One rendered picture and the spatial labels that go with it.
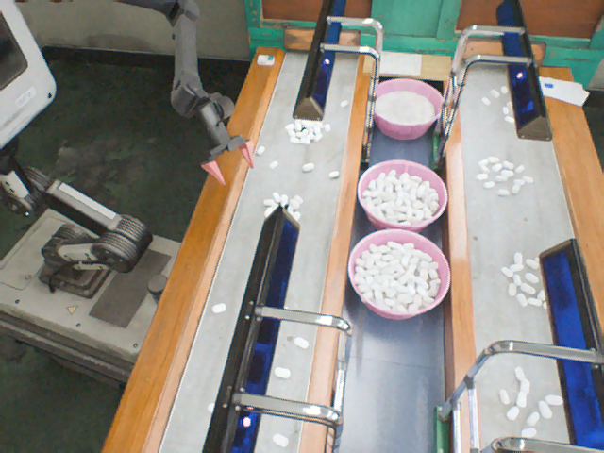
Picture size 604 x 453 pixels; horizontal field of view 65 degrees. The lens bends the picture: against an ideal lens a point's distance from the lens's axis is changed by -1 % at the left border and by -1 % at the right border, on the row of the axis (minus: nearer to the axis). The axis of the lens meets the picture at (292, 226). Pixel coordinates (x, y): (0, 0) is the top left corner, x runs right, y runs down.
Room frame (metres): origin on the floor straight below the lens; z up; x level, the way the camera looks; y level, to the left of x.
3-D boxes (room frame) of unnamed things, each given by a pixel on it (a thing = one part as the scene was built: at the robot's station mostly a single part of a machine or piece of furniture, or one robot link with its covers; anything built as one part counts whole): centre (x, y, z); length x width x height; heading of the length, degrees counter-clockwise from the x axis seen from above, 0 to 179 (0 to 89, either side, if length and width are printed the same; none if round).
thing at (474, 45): (1.57, -0.82, 0.83); 0.30 x 0.06 x 0.07; 78
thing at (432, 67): (1.59, -0.48, 0.77); 0.33 x 0.15 x 0.01; 78
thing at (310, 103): (1.27, -0.12, 1.08); 0.62 x 0.08 x 0.07; 168
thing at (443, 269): (0.67, -0.28, 0.72); 0.27 x 0.27 x 0.10
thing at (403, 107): (1.37, -0.43, 0.71); 0.22 x 0.22 x 0.06
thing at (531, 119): (1.15, -0.67, 1.08); 0.62 x 0.08 x 0.07; 168
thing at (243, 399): (0.30, 0.01, 0.90); 0.20 x 0.19 x 0.45; 168
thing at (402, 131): (1.37, -0.43, 0.72); 0.27 x 0.27 x 0.10
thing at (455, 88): (1.16, -0.59, 0.90); 0.20 x 0.19 x 0.45; 168
